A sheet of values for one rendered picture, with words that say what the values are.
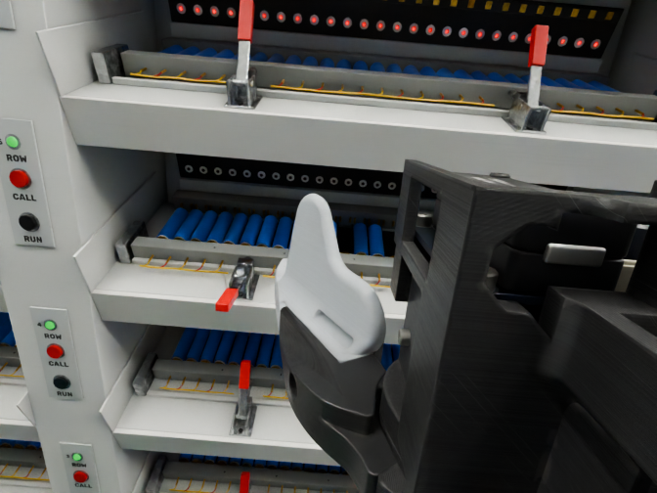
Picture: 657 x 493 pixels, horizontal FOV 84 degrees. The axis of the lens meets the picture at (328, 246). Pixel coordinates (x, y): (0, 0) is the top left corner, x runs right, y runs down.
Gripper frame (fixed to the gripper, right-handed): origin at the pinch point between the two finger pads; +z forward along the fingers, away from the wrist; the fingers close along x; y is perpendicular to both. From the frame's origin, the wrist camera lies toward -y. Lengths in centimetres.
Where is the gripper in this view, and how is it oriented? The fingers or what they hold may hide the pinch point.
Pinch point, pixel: (420, 286)
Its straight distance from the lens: 20.8
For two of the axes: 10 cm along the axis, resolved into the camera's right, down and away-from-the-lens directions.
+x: -10.0, -0.8, 0.0
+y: 0.8, -9.5, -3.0
